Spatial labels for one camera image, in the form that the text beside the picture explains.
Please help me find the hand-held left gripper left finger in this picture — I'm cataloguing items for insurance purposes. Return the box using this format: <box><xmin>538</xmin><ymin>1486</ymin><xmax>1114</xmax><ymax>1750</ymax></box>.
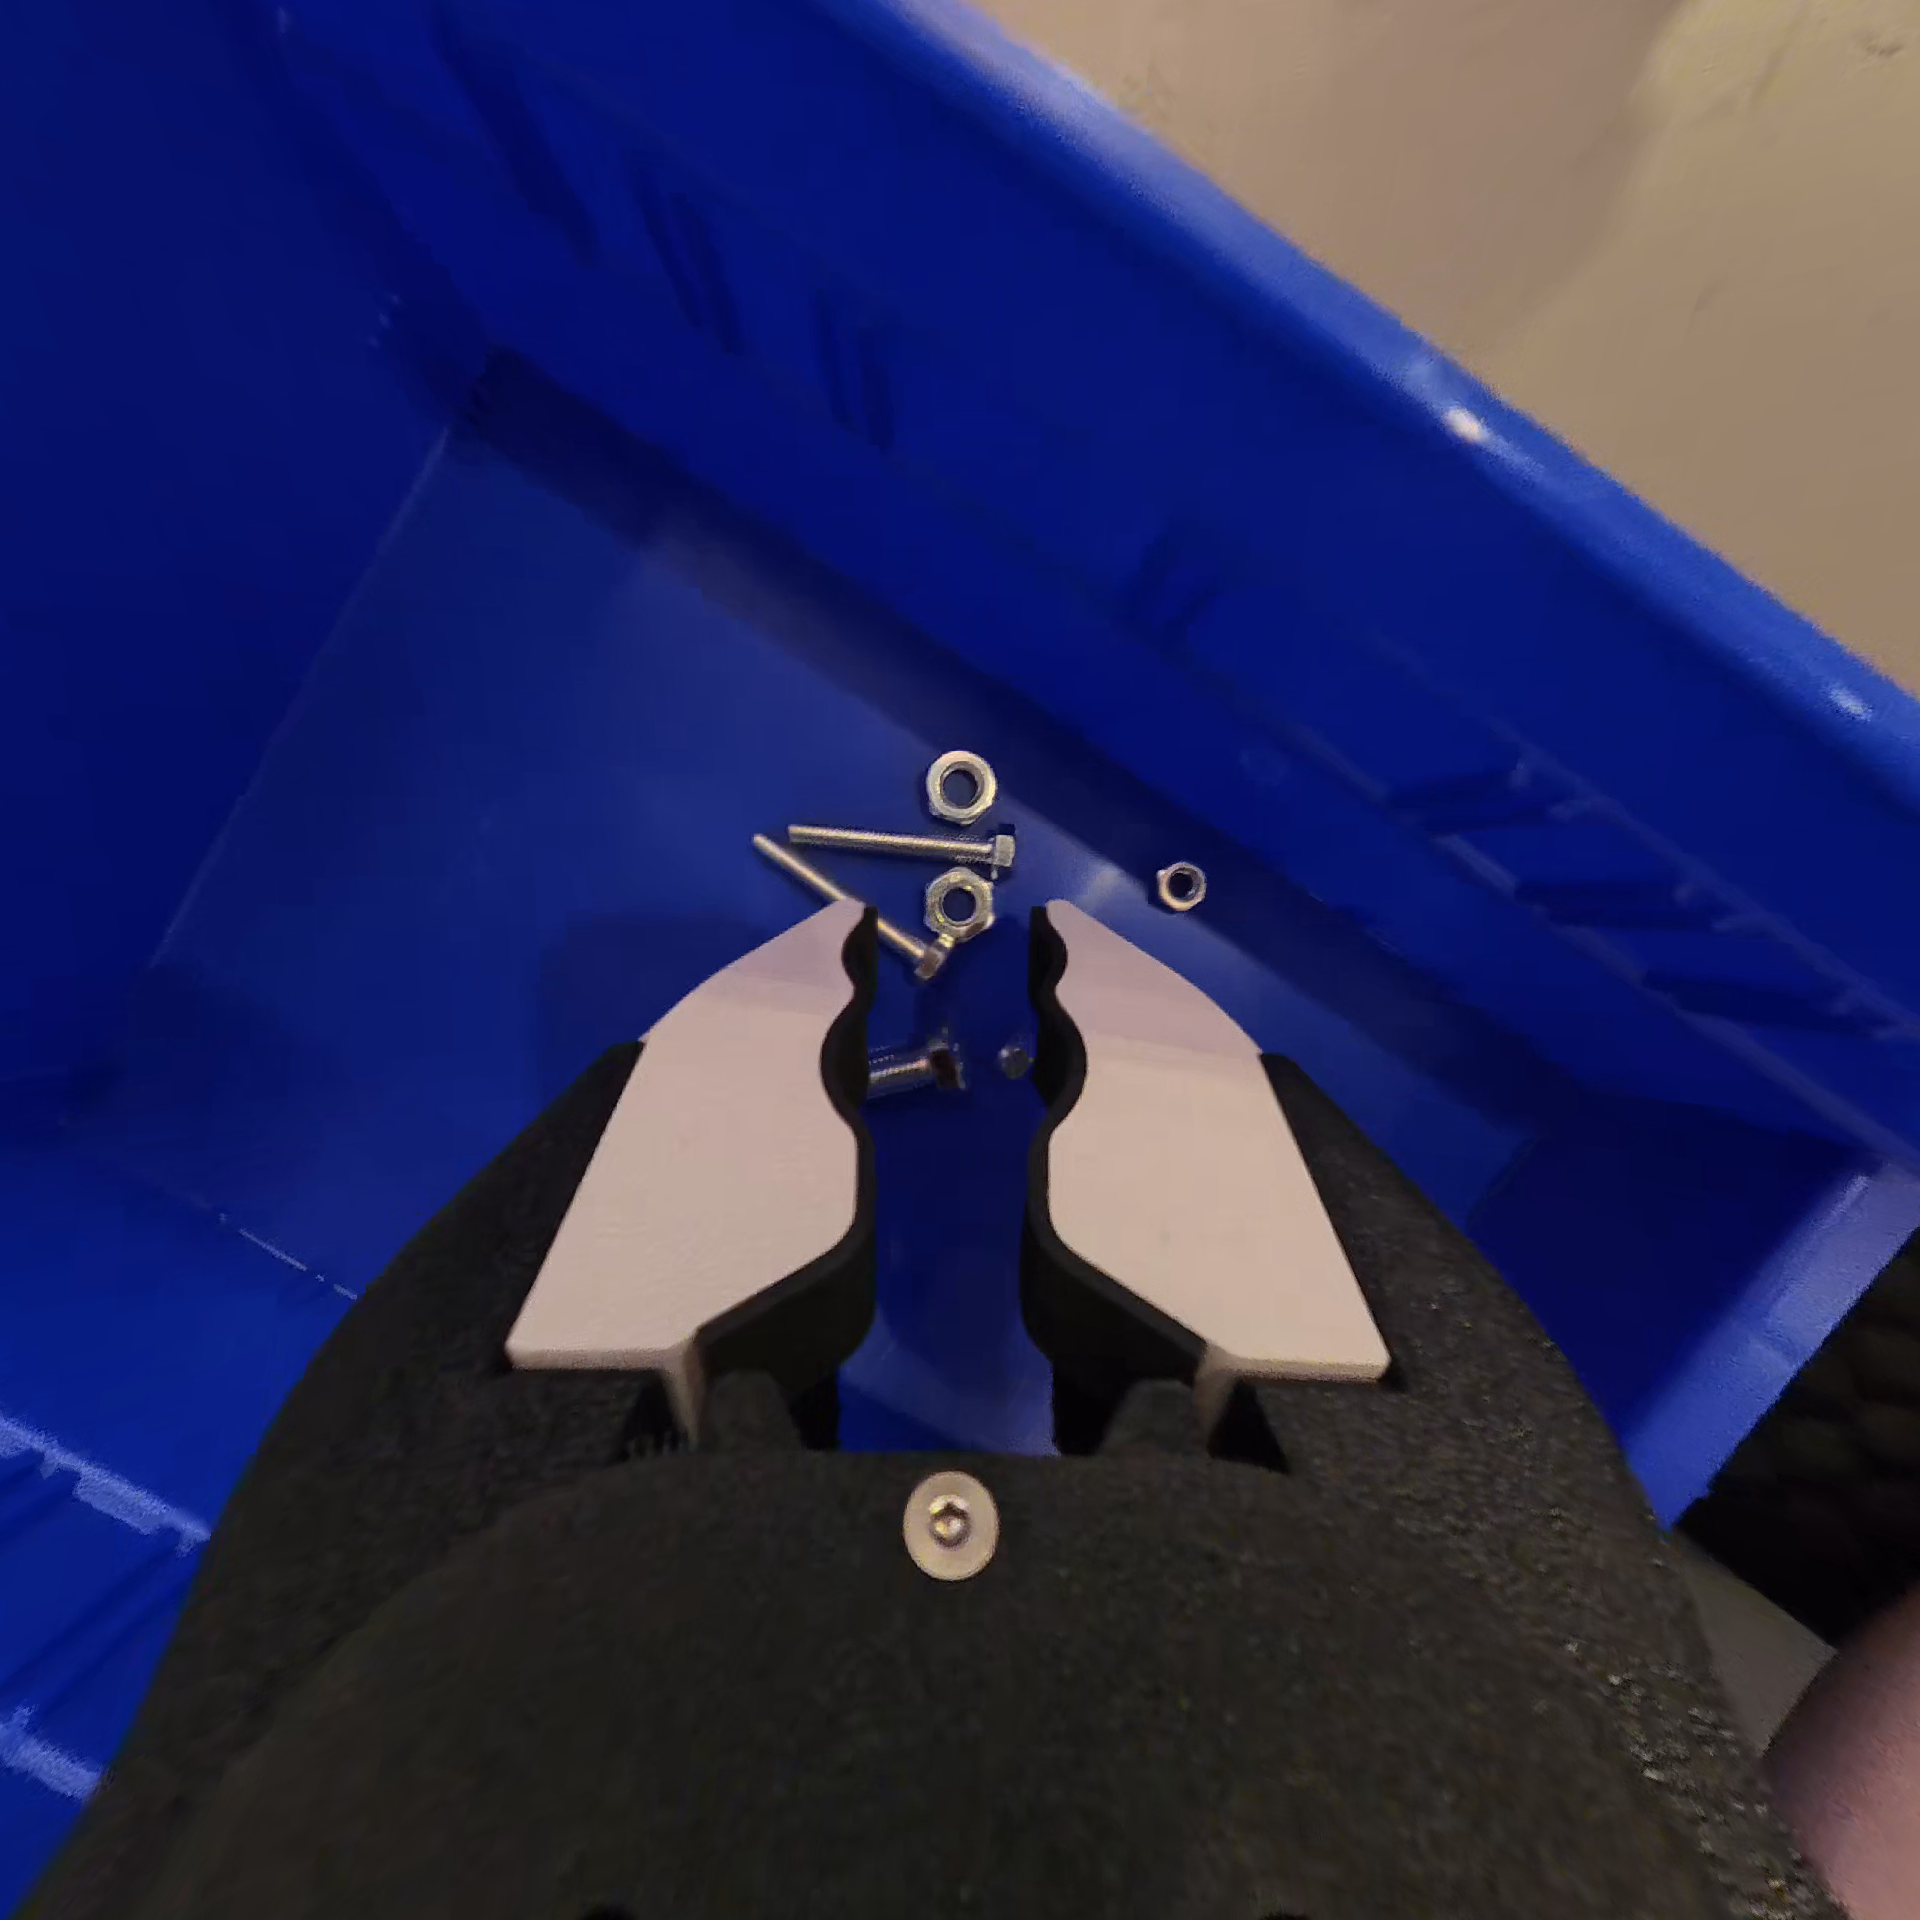
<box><xmin>504</xmin><ymin>904</ymin><xmax>881</xmax><ymax>1452</ymax></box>

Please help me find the group of small steel nuts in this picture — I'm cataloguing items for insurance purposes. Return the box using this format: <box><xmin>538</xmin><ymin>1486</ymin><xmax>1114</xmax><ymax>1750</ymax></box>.
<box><xmin>918</xmin><ymin>747</ymin><xmax>1211</xmax><ymax>1082</ymax></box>

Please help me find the blue plastic bin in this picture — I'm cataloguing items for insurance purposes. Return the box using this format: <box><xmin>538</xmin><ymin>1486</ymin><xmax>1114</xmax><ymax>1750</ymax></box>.
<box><xmin>0</xmin><ymin>0</ymin><xmax>1920</xmax><ymax>1867</ymax></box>

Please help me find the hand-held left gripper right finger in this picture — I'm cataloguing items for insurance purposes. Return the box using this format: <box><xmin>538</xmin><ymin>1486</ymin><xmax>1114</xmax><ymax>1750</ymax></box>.
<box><xmin>1018</xmin><ymin>898</ymin><xmax>1394</xmax><ymax>1460</ymax></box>

